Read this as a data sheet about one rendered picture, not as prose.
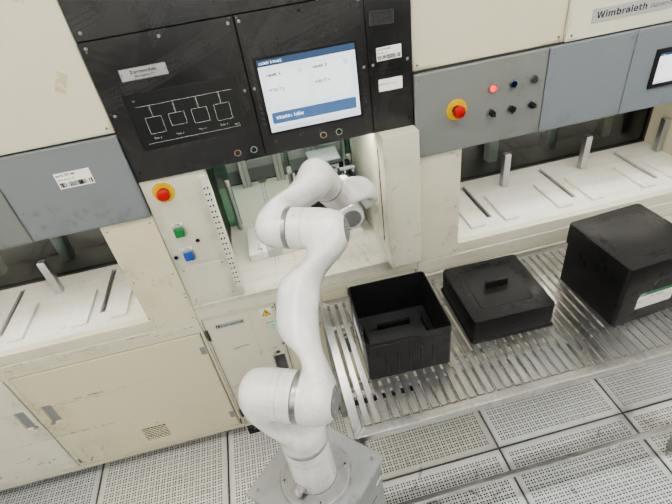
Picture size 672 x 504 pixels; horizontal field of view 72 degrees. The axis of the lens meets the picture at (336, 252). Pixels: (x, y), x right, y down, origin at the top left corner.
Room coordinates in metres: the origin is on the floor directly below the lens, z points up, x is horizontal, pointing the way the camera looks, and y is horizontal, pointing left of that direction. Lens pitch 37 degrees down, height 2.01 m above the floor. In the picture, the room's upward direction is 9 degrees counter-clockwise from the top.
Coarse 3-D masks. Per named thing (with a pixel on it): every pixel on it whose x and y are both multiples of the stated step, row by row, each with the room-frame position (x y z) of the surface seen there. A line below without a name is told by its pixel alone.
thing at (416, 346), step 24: (360, 288) 1.21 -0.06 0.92; (384, 288) 1.21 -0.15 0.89; (408, 288) 1.22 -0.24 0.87; (432, 288) 1.13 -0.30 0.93; (360, 312) 1.21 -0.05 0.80; (384, 312) 1.21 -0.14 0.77; (408, 312) 1.20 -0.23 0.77; (432, 312) 1.12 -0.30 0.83; (360, 336) 1.02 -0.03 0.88; (384, 336) 1.10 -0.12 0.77; (408, 336) 0.94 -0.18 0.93; (432, 336) 0.95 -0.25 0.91; (384, 360) 0.94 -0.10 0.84; (408, 360) 0.94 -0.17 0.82; (432, 360) 0.95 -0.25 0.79
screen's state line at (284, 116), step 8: (320, 104) 1.37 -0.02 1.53; (328, 104) 1.37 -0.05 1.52; (336, 104) 1.38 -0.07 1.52; (344, 104) 1.38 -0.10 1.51; (352, 104) 1.38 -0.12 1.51; (280, 112) 1.36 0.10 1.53; (288, 112) 1.36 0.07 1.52; (296, 112) 1.36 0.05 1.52; (304, 112) 1.36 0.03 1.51; (312, 112) 1.37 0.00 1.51; (320, 112) 1.37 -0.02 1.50; (328, 112) 1.37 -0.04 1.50; (280, 120) 1.35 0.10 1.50; (288, 120) 1.36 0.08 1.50
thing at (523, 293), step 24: (480, 264) 1.29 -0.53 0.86; (504, 264) 1.27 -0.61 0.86; (456, 288) 1.19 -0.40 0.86; (480, 288) 1.17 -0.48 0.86; (504, 288) 1.15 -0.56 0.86; (528, 288) 1.13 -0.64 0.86; (456, 312) 1.16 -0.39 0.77; (480, 312) 1.06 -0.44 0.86; (504, 312) 1.04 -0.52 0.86; (528, 312) 1.03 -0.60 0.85; (552, 312) 1.04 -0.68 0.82; (480, 336) 1.02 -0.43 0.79; (504, 336) 1.02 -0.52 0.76
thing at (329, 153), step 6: (318, 150) 1.71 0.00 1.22; (324, 150) 1.70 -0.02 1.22; (330, 150) 1.69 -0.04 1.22; (336, 150) 1.69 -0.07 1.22; (312, 156) 1.67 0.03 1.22; (318, 156) 1.66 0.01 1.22; (324, 156) 1.65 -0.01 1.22; (330, 156) 1.65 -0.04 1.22; (336, 156) 1.64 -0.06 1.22; (342, 162) 1.78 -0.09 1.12; (348, 162) 1.76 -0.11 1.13; (336, 168) 1.68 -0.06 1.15; (342, 168) 1.68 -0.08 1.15; (348, 168) 1.67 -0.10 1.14; (354, 168) 1.68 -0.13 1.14; (354, 174) 1.66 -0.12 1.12; (318, 204) 1.57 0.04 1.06
